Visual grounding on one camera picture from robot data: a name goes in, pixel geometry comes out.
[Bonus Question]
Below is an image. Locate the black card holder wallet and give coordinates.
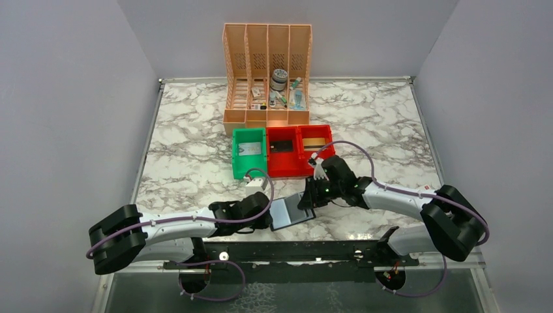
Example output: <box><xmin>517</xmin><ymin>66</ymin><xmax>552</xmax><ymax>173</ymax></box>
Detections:
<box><xmin>269</xmin><ymin>192</ymin><xmax>316</xmax><ymax>231</ymax></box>

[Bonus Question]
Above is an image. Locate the red plastic bin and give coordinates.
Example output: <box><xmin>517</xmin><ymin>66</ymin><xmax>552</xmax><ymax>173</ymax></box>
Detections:
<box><xmin>298</xmin><ymin>125</ymin><xmax>337</xmax><ymax>177</ymax></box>
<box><xmin>266</xmin><ymin>127</ymin><xmax>301</xmax><ymax>177</ymax></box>

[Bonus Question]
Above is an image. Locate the green plastic bin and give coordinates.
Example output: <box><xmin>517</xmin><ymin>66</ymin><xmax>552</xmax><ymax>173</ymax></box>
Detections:
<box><xmin>232</xmin><ymin>128</ymin><xmax>268</xmax><ymax>180</ymax></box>

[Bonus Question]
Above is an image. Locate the gold credit card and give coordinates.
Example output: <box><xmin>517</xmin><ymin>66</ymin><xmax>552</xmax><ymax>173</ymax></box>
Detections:
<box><xmin>303</xmin><ymin>138</ymin><xmax>327</xmax><ymax>151</ymax></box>

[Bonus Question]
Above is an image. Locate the black credit card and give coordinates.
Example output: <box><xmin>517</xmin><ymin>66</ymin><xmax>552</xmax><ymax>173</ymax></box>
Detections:
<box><xmin>269</xmin><ymin>140</ymin><xmax>294</xmax><ymax>153</ymax></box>

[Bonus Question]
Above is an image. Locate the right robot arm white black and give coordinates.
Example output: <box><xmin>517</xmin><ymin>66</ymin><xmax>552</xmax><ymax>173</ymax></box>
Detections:
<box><xmin>298</xmin><ymin>156</ymin><xmax>485</xmax><ymax>261</ymax></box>

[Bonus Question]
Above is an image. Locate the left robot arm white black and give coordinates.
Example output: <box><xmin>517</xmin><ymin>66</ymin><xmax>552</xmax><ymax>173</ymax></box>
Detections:
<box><xmin>86</xmin><ymin>192</ymin><xmax>273</xmax><ymax>275</ymax></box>

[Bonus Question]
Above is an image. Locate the silver card in green bin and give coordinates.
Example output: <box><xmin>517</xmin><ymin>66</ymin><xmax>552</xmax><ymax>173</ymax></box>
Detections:
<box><xmin>238</xmin><ymin>142</ymin><xmax>262</xmax><ymax>156</ymax></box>

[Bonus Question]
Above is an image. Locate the blue packaged item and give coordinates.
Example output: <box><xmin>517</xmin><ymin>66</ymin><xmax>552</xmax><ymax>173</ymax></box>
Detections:
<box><xmin>288</xmin><ymin>89</ymin><xmax>306</xmax><ymax>111</ymax></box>

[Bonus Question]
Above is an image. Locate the small white bottle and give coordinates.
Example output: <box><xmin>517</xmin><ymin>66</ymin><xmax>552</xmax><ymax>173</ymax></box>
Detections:
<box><xmin>269</xmin><ymin>92</ymin><xmax>277</xmax><ymax>108</ymax></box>

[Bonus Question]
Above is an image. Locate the green capped tube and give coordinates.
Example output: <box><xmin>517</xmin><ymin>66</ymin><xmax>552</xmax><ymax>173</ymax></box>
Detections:
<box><xmin>290</xmin><ymin>77</ymin><xmax>302</xmax><ymax>90</ymax></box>

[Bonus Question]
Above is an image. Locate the small white box in organizer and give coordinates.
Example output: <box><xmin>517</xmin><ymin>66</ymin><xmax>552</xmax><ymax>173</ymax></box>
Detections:
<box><xmin>251</xmin><ymin>87</ymin><xmax>262</xmax><ymax>98</ymax></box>

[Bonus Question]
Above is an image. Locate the round grey tin jar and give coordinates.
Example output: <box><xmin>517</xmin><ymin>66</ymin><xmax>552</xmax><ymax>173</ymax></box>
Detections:
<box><xmin>269</xmin><ymin>68</ymin><xmax>288</xmax><ymax>92</ymax></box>

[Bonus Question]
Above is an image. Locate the peach desk file organizer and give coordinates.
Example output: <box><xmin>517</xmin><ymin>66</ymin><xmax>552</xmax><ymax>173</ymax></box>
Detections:
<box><xmin>222</xmin><ymin>23</ymin><xmax>313</xmax><ymax>136</ymax></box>

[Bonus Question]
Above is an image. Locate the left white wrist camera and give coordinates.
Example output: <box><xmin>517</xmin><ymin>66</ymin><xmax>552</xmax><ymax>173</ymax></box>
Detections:
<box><xmin>243</xmin><ymin>175</ymin><xmax>268</xmax><ymax>196</ymax></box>

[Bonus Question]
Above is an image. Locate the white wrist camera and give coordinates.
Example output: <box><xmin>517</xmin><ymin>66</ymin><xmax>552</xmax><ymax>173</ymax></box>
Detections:
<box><xmin>308</xmin><ymin>157</ymin><xmax>328</xmax><ymax>180</ymax></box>
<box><xmin>243</xmin><ymin>175</ymin><xmax>268</xmax><ymax>196</ymax></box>

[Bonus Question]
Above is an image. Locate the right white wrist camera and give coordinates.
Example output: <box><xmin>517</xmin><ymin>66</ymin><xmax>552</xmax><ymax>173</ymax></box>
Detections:
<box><xmin>308</xmin><ymin>157</ymin><xmax>328</xmax><ymax>180</ymax></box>

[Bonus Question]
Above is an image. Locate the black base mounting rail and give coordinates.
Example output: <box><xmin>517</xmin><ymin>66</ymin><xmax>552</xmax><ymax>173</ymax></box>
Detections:
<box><xmin>177</xmin><ymin>240</ymin><xmax>419</xmax><ymax>267</ymax></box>

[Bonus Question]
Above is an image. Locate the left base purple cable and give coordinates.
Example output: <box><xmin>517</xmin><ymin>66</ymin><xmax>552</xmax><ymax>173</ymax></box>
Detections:
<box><xmin>177</xmin><ymin>259</ymin><xmax>247</xmax><ymax>303</ymax></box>

